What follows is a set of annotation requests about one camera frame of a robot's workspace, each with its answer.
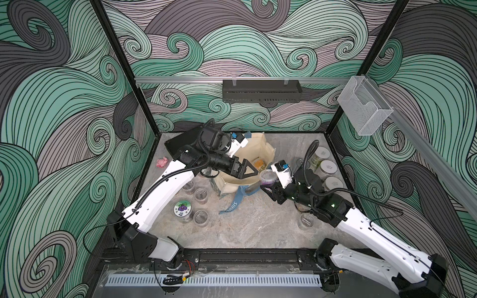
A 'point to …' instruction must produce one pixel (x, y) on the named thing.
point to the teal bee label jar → (200, 218)
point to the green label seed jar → (320, 153)
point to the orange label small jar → (259, 164)
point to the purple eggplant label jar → (182, 211)
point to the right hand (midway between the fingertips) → (265, 184)
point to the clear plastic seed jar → (201, 195)
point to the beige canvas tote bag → (261, 152)
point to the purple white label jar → (268, 177)
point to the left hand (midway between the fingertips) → (250, 168)
